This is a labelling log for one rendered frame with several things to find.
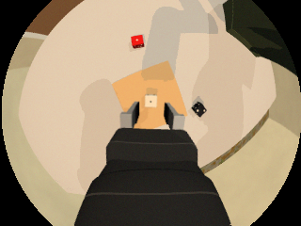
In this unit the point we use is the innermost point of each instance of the red die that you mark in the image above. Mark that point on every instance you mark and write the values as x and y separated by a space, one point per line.
137 41

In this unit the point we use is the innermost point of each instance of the white die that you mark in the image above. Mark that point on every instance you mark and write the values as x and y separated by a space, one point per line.
150 100

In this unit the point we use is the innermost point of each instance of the orange flat mat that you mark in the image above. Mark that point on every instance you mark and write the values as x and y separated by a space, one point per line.
158 79

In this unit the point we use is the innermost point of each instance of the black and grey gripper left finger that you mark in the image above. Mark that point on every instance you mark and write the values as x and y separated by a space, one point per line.
129 119

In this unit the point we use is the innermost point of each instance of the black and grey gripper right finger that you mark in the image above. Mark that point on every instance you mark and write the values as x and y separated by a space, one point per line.
173 119

